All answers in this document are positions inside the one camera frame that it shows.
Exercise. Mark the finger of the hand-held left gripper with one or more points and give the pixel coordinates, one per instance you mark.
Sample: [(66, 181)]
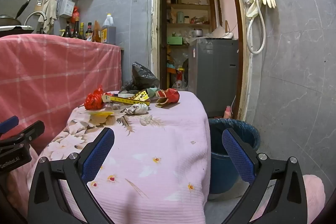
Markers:
[(9, 123), (29, 132)]

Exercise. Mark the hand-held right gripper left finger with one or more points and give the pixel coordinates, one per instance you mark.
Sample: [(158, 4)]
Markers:
[(98, 154)]

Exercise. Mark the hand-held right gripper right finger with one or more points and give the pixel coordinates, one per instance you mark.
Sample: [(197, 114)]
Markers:
[(237, 155)]

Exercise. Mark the blue plastic bin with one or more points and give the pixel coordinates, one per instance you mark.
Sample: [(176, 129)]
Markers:
[(223, 169)]

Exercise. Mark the red plastic bag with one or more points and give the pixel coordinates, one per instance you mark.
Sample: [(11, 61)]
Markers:
[(94, 100)]

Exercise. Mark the yellow snack wrapper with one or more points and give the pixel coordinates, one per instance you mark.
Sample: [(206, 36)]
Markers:
[(126, 100)]

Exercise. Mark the white wrapper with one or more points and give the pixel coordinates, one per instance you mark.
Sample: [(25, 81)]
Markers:
[(139, 108)]

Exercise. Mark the red green wrapper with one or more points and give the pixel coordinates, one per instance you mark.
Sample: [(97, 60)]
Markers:
[(172, 95)]

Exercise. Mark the black plastic bag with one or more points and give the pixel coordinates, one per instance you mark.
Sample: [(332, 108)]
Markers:
[(143, 77)]

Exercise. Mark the blue bin liner bag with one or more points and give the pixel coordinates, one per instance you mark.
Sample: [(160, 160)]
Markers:
[(246, 129)]

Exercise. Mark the pink fleece clothing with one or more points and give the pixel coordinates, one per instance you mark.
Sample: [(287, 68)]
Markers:
[(313, 192), (18, 187)]

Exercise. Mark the pink detergent bottle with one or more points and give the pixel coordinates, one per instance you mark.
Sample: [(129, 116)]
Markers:
[(228, 112)]

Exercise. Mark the pink floral tablecloth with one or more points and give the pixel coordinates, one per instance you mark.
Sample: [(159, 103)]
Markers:
[(157, 140)]

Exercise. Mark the white plastic lid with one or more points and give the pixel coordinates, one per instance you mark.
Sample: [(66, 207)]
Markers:
[(125, 95)]

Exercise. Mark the pink checked cloth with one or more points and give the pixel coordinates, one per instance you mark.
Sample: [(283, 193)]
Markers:
[(52, 69)]

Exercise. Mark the grey washing machine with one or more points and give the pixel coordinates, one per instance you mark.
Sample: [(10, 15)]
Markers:
[(212, 77)]

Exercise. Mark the pale green wrapper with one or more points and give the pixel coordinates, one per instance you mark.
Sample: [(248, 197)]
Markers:
[(152, 91)]

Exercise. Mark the red and white bag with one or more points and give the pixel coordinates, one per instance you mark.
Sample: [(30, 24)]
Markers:
[(179, 82)]

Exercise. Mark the black pan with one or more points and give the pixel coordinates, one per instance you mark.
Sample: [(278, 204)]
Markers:
[(9, 20)]

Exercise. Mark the metal faucet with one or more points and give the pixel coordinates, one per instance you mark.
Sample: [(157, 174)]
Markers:
[(32, 14)]

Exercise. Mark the tall dark sauce bottle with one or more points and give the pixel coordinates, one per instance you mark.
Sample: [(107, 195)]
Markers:
[(76, 29)]

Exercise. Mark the beige towel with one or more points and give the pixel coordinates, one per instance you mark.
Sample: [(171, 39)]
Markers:
[(48, 14)]

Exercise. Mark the large oil jug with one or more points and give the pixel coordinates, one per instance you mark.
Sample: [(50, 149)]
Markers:
[(108, 33)]

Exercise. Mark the red net bag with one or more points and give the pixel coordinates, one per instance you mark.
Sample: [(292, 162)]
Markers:
[(75, 14)]

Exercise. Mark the metal pot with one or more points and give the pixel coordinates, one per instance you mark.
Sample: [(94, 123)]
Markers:
[(197, 33)]

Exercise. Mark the green box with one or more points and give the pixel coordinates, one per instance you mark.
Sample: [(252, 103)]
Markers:
[(174, 40)]

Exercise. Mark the mint green canister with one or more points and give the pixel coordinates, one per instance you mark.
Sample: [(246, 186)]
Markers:
[(180, 17)]

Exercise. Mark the wooden shelf unit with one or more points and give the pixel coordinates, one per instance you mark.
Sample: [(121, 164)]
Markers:
[(189, 6)]

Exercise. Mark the wooden door frame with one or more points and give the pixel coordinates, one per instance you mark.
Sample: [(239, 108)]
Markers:
[(240, 29)]

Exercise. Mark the white wall box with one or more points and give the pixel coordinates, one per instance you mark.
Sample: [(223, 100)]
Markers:
[(66, 7)]

